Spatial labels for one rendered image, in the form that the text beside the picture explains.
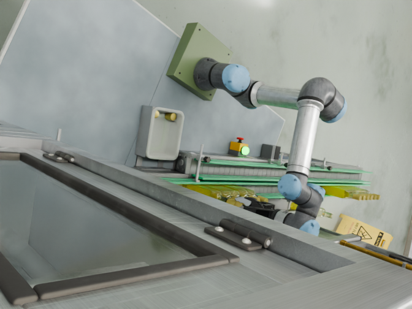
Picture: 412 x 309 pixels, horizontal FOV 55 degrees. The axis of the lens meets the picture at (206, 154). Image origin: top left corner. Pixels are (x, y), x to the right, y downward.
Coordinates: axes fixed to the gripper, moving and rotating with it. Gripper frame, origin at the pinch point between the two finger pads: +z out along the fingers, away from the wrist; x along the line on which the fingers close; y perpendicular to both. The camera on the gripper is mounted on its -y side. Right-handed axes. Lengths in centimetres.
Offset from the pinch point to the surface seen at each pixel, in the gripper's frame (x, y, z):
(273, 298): 23, -102, -90
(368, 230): -65, 340, 83
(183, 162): 10.8, -3.1, 32.3
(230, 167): 9.9, 27.5, 30.6
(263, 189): -1, 58, 31
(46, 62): 43, -65, 43
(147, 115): 29, -22, 39
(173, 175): 5.4, -9.1, 30.6
